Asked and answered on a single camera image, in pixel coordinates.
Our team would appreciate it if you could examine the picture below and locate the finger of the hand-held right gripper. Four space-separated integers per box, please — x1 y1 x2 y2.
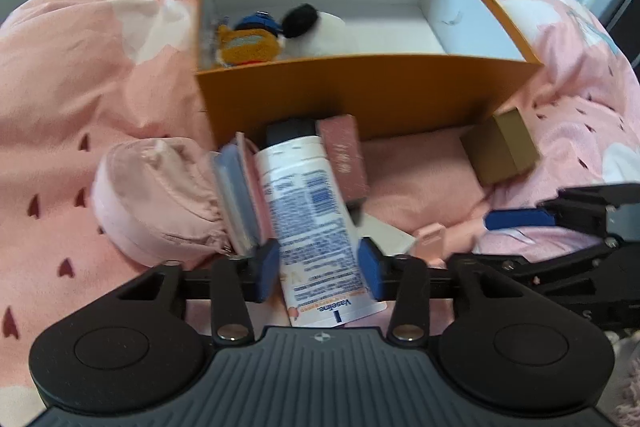
446 239 640 294
484 183 640 242

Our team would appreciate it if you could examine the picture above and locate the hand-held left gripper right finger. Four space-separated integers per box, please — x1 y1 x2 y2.
356 237 533 344

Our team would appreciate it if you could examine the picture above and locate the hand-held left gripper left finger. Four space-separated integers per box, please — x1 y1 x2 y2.
114 238 282 344

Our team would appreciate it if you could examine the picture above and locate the small pink box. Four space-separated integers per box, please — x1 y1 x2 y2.
412 223 448 269

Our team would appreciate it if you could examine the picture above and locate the white lotion bottle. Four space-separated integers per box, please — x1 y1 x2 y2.
255 134 388 328

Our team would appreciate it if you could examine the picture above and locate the gold box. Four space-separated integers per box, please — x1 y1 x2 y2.
460 107 541 186

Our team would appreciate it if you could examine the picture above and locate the pink and grey case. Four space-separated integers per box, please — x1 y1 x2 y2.
210 132 273 258

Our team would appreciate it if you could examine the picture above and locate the pink rectangular box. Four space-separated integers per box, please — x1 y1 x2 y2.
315 114 372 208

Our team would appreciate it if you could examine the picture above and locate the pink round pouch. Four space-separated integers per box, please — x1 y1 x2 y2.
92 137 236 268

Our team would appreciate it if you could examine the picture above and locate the orange cardboard box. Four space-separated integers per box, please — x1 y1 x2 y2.
194 0 545 152

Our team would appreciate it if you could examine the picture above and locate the orange plush toy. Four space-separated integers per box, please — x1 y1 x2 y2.
212 9 287 68

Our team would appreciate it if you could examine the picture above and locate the white and black plush toy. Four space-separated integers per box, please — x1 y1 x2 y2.
277 3 351 58

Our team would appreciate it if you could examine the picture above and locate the pink printed blanket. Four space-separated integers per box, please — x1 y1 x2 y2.
0 0 640 427

